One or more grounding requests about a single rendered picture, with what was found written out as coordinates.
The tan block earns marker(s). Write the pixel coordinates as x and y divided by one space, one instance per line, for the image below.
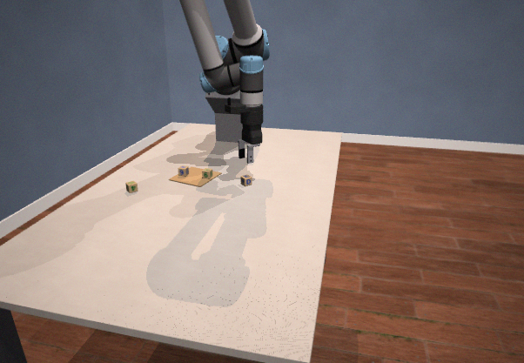
183 170
246 180
207 173
131 186

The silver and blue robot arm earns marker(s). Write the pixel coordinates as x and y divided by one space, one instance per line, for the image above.
249 43

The tan flat mat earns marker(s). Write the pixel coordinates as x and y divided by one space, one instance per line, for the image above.
194 177

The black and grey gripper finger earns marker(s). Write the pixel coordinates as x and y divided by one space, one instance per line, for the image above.
250 153
241 148

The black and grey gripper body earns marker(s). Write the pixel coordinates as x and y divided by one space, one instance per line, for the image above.
251 114

